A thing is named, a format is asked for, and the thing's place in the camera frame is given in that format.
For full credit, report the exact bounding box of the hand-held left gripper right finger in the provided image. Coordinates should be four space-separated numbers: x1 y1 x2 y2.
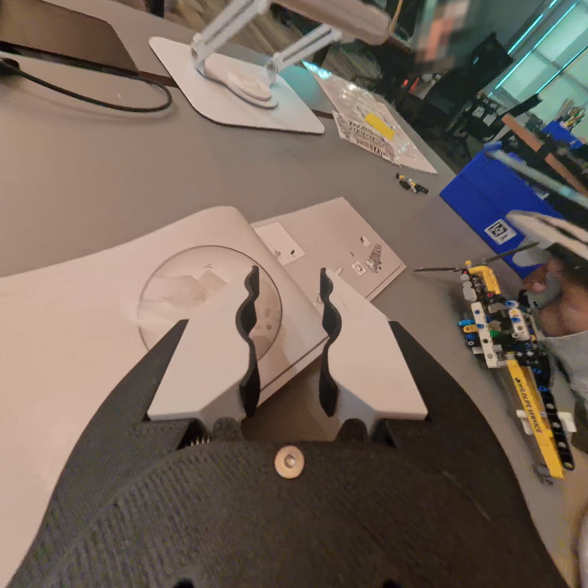
317 267 430 435

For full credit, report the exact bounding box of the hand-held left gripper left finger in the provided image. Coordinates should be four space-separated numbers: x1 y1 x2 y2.
146 265 262 421

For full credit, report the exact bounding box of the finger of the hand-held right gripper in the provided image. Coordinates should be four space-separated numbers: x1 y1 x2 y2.
505 210 588 259

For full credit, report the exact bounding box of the yellow lego helicopter model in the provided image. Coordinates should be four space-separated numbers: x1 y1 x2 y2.
412 242 576 484

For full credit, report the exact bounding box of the instruction booklet with circle cover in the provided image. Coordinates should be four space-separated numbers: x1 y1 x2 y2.
0 205 330 588

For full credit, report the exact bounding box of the small black yellow lego assembly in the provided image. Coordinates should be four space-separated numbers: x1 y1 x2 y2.
395 172 430 195

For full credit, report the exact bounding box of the person's right hand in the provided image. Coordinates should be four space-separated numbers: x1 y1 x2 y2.
523 262 588 338

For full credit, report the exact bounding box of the blue plastic bin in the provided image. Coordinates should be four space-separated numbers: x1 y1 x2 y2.
439 141 588 279

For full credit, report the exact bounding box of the wooden desk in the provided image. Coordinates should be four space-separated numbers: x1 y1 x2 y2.
500 112 588 196

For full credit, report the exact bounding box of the blue pen holder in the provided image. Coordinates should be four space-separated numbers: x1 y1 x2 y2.
541 107 588 149

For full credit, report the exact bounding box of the black office chair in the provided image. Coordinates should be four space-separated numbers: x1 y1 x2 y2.
425 31 516 141

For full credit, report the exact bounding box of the clear plastic bag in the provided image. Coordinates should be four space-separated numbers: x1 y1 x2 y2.
303 60 438 175

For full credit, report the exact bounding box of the white tablet stand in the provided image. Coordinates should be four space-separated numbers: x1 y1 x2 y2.
148 0 350 137

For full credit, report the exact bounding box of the black cable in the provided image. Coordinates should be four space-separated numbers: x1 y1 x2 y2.
0 56 174 114

